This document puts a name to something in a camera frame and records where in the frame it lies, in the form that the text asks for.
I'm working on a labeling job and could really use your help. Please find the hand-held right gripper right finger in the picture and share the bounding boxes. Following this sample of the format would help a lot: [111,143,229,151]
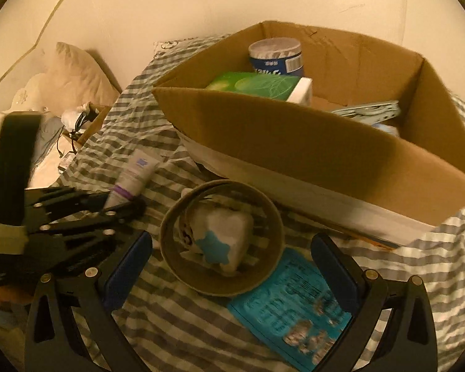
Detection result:
[311,233,438,372]

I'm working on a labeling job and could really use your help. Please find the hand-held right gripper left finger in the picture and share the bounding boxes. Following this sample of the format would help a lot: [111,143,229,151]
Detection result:
[24,230,153,372]

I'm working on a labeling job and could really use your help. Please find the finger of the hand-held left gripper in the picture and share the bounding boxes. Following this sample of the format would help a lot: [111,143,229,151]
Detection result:
[23,186,148,231]
[25,219,141,277]

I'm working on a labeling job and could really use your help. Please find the white tube with purple band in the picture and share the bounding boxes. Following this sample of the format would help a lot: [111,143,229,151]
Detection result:
[103,149,160,210]

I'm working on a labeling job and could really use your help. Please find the round brown paper bowl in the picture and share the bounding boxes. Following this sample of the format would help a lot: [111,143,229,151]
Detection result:
[160,180,284,298]

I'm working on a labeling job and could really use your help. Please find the white cube blue star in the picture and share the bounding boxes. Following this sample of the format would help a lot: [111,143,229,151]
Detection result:
[176,201,255,276]

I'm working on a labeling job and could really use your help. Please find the large cardboard box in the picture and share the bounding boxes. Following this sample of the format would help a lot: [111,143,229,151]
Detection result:
[152,20,465,248]

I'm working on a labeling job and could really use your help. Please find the grey striped blanket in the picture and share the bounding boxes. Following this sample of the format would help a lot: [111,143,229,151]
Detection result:
[56,35,465,372]

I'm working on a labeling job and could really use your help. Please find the blue printed packet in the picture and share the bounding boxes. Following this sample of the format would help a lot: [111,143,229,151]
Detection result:
[227,247,354,362]

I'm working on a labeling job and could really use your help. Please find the white embroidered pillow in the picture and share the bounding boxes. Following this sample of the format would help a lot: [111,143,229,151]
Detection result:
[6,73,53,119]

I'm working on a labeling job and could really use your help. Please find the small open cardboard box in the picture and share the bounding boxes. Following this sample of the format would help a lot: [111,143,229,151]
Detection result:
[62,102,114,147]

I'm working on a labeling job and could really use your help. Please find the beige pillow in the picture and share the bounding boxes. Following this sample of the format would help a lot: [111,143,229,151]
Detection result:
[42,42,122,110]

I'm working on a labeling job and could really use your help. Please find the light blue plastic clips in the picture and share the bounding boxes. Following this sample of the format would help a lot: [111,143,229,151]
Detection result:
[330,100,402,126]

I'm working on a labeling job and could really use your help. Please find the green tissue box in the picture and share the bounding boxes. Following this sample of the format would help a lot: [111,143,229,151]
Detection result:
[205,72,314,106]

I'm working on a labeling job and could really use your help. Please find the blue cylindrical wipes canister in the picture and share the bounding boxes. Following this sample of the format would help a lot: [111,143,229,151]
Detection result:
[249,38,305,79]

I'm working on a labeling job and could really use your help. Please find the black cable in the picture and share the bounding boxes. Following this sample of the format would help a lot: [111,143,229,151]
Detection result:
[55,109,98,171]

